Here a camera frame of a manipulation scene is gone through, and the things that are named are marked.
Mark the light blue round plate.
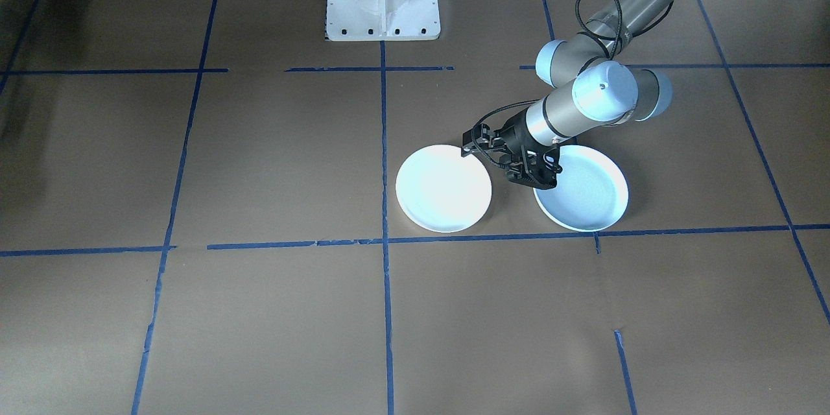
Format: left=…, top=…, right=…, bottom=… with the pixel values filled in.
left=534, top=175, right=630, bottom=233
left=533, top=145, right=630, bottom=229

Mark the white round plate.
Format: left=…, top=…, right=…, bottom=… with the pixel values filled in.
left=395, top=144, right=493, bottom=234

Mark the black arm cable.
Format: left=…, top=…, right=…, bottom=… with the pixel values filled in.
left=467, top=0, right=675, bottom=158

